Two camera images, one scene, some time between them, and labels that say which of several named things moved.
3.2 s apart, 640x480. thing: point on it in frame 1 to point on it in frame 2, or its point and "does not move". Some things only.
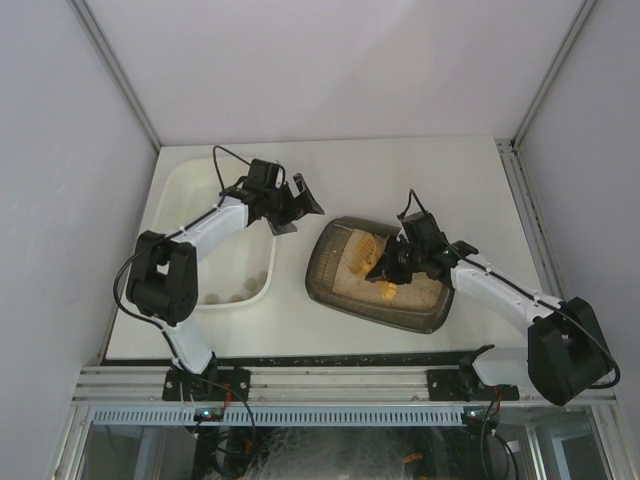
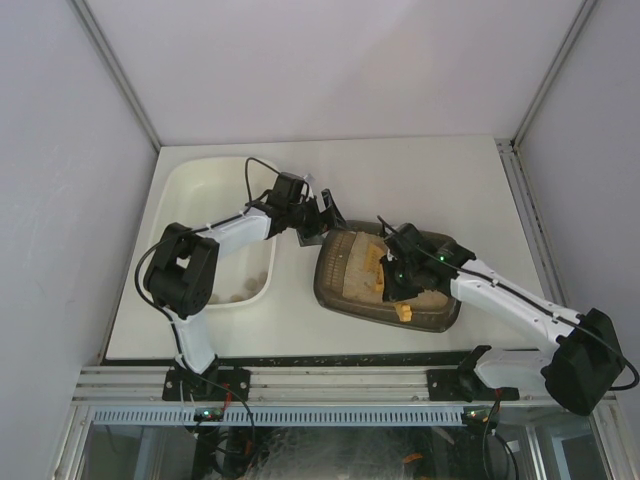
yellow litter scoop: (364, 257) to (375, 253)
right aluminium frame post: (574, 31) does not move
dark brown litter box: (423, 305) does not move
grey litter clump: (212, 299) does not move
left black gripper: (292, 206) to (316, 223)
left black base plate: (213, 385) does not move
